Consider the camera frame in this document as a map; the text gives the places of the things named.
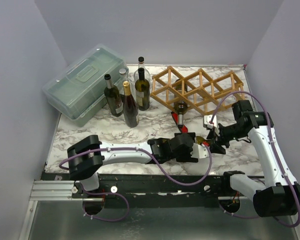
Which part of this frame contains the clear glass bottle blue cap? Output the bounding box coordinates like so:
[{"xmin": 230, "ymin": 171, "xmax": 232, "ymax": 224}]
[{"xmin": 119, "ymin": 68, "xmax": 130, "ymax": 87}]

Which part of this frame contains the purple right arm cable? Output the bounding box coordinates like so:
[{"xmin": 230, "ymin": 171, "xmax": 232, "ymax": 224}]
[{"xmin": 211, "ymin": 91, "xmax": 300, "ymax": 228}]

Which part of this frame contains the wooden wine rack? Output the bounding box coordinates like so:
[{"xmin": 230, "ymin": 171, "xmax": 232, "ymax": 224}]
[{"xmin": 150, "ymin": 66, "xmax": 244, "ymax": 116}]

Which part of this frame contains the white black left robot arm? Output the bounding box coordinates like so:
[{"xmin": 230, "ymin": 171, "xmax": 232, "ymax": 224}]
[{"xmin": 67, "ymin": 132, "xmax": 226, "ymax": 198}]

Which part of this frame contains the red black corkscrew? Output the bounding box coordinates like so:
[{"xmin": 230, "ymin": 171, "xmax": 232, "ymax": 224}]
[{"xmin": 171, "ymin": 111, "xmax": 188, "ymax": 133}]

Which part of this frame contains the green plastic toolbox clear lid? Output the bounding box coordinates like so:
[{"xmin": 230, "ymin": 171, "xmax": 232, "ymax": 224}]
[{"xmin": 42, "ymin": 44, "xmax": 128, "ymax": 127}]

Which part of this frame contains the aluminium rail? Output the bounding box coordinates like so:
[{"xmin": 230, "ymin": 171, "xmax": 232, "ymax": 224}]
[{"xmin": 29, "ymin": 177, "xmax": 295, "ymax": 201}]

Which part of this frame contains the green wine bottle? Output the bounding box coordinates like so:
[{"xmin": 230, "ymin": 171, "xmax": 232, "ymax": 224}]
[{"xmin": 135, "ymin": 67, "xmax": 150, "ymax": 111}]

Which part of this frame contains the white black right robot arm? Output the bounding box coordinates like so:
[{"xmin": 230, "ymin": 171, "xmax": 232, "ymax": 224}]
[{"xmin": 215, "ymin": 100, "xmax": 300, "ymax": 217}]

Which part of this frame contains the clear flask bottle black cap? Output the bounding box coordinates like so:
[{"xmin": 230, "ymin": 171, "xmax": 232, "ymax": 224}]
[{"xmin": 133, "ymin": 56, "xmax": 151, "ymax": 82}]

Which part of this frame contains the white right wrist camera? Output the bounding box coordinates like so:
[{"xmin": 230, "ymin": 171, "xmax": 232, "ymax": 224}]
[{"xmin": 203, "ymin": 115, "xmax": 219, "ymax": 130}]

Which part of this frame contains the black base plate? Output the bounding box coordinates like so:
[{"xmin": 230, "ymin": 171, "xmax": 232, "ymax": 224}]
[{"xmin": 41, "ymin": 172, "xmax": 247, "ymax": 212}]

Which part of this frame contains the dark red wine bottle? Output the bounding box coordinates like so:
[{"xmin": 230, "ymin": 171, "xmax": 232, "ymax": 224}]
[{"xmin": 122, "ymin": 81, "xmax": 139, "ymax": 128}]

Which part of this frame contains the green bottle Italia label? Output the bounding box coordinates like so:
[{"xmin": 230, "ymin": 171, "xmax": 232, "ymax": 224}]
[{"xmin": 104, "ymin": 74, "xmax": 123, "ymax": 117}]

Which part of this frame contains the green bottle white label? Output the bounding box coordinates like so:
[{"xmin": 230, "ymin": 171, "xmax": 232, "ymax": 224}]
[{"xmin": 195, "ymin": 136, "xmax": 211, "ymax": 147}]

